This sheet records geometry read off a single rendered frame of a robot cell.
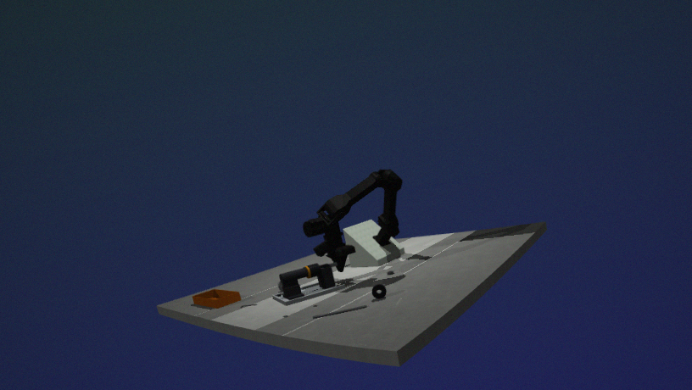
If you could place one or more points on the brown open box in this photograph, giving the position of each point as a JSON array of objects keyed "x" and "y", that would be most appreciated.
[{"x": 216, "y": 298}]

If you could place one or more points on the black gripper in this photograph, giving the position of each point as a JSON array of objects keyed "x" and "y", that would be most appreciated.
[{"x": 341, "y": 251}]

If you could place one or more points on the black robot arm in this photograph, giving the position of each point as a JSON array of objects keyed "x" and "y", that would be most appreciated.
[{"x": 338, "y": 206}]

